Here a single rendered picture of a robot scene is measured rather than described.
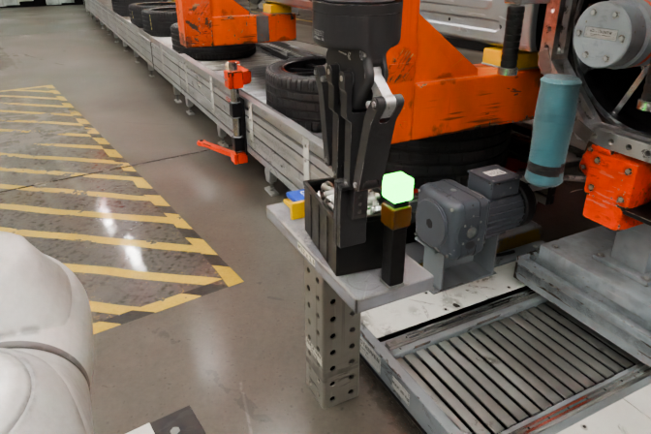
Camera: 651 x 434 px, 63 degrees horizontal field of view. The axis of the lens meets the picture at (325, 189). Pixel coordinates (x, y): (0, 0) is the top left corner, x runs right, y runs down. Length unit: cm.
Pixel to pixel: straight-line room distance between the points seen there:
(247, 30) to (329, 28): 285
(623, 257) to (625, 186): 31
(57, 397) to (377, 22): 41
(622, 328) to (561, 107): 58
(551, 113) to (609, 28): 23
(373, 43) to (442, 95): 110
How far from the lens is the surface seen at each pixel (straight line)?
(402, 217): 90
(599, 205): 144
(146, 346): 162
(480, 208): 146
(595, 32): 123
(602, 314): 157
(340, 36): 44
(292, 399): 140
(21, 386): 52
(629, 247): 162
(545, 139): 135
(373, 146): 45
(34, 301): 66
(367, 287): 97
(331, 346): 125
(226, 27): 324
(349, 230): 53
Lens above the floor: 99
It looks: 24 degrees down
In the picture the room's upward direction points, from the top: straight up
